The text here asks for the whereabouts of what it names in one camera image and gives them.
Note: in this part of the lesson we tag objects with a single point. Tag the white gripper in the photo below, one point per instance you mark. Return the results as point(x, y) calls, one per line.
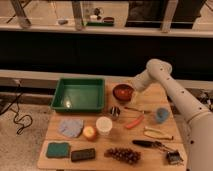
point(130, 82)

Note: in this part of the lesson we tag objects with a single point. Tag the orange bowl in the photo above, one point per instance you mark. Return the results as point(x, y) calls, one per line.
point(122, 90)

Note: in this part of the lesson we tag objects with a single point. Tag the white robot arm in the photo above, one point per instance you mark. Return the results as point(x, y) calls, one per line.
point(198, 116)

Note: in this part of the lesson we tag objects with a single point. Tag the purple bowl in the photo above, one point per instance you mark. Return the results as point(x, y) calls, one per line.
point(124, 99)

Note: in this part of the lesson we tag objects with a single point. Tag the thin metal spoon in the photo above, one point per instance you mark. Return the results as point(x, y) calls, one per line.
point(134, 109)

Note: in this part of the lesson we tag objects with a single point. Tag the small metal cup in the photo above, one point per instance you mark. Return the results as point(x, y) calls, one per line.
point(114, 113)

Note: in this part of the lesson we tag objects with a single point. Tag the orange carrot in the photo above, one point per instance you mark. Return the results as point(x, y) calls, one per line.
point(134, 123)

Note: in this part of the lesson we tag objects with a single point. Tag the blue small cup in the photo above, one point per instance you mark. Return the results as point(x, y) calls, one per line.
point(162, 115)

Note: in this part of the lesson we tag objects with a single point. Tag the white round lid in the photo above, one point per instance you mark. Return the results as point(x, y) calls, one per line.
point(104, 125)

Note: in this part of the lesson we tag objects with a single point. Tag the yellow banana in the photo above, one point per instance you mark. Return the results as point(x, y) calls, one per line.
point(156, 133)

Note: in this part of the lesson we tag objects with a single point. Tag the green plastic tray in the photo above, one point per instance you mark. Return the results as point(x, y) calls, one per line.
point(79, 95)

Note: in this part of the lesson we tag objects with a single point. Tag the red yellow apple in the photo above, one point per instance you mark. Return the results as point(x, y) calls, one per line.
point(90, 133)

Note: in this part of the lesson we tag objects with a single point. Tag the bunch of dark grapes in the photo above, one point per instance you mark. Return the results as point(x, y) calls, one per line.
point(126, 155)

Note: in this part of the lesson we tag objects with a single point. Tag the blue cloth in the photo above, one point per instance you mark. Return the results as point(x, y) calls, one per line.
point(71, 128)

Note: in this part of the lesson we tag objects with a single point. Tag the black rectangular block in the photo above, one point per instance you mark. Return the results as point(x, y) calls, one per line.
point(81, 155)

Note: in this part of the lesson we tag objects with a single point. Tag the black binder clip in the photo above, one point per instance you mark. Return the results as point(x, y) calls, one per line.
point(173, 158)

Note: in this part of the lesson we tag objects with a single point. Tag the green sponge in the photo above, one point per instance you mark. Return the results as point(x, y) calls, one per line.
point(58, 150)

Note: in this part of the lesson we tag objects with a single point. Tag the black handled knife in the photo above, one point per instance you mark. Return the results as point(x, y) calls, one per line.
point(152, 144)

